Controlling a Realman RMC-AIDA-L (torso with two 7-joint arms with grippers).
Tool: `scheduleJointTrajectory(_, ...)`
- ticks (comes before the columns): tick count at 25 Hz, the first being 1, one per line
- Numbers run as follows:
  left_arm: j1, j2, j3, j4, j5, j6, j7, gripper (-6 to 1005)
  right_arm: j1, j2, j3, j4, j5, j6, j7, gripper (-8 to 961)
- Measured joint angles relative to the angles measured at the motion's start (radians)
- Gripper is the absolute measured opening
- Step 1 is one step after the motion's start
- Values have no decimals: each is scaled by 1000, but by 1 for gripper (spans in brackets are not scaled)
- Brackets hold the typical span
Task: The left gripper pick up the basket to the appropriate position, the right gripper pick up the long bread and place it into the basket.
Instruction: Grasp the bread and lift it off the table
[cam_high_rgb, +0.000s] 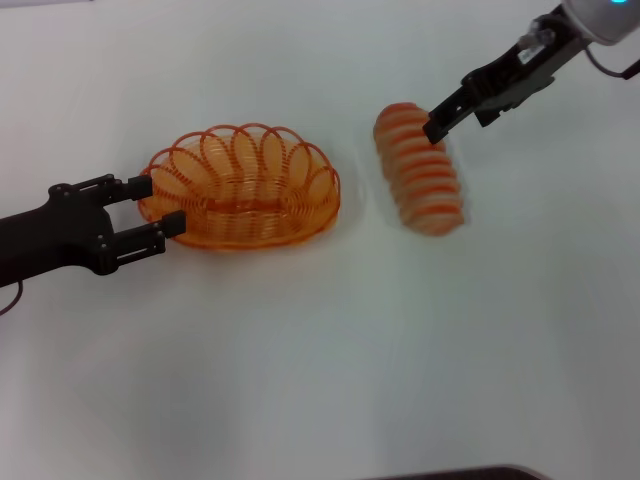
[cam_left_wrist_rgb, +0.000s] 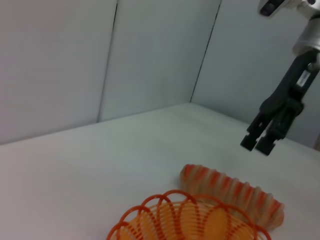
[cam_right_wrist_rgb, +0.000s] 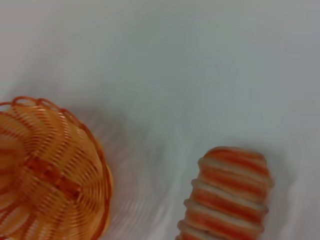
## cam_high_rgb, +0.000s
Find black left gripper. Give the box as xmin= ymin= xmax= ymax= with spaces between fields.
xmin=0 ymin=173 xmax=188 ymax=290

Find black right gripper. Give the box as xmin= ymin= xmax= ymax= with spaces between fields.
xmin=422 ymin=8 xmax=590 ymax=147

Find orange striped bread loaf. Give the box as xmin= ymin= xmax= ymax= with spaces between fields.
xmin=372 ymin=101 xmax=466 ymax=238

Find orange wire basket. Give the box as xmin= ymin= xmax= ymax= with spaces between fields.
xmin=138 ymin=121 xmax=343 ymax=250

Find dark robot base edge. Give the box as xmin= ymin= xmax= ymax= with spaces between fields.
xmin=372 ymin=464 xmax=550 ymax=480

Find metal bolt on right gripper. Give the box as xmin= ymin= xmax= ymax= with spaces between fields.
xmin=518 ymin=25 xmax=555 ymax=52

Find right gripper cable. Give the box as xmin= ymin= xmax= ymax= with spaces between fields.
xmin=581 ymin=43 xmax=640 ymax=82

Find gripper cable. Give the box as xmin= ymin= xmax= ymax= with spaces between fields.
xmin=581 ymin=43 xmax=640 ymax=82
xmin=0 ymin=278 xmax=25 ymax=317

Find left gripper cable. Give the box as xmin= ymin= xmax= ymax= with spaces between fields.
xmin=0 ymin=278 xmax=25 ymax=317

